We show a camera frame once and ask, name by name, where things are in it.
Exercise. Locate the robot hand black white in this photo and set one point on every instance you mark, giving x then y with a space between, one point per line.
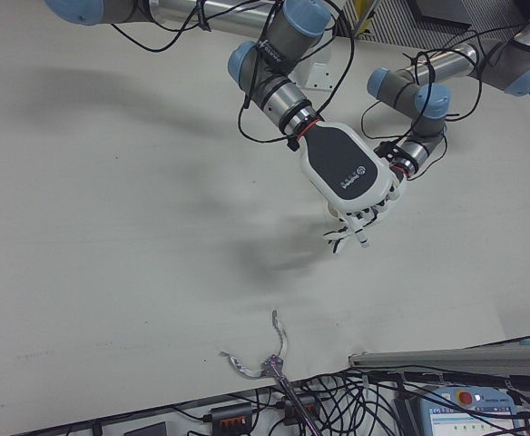
342 163
340 237

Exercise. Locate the black power strip orange switches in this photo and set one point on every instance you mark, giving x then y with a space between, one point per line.
231 415
301 404

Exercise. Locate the black box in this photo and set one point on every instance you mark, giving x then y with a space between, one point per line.
442 11

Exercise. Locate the teach pendant with red button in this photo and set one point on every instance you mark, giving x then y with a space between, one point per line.
469 409

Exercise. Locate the flat black device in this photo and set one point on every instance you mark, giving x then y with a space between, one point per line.
147 429

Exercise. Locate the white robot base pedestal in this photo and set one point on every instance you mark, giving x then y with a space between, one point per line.
319 75

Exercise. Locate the aluminium profile rail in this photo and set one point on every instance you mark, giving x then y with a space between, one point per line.
428 356

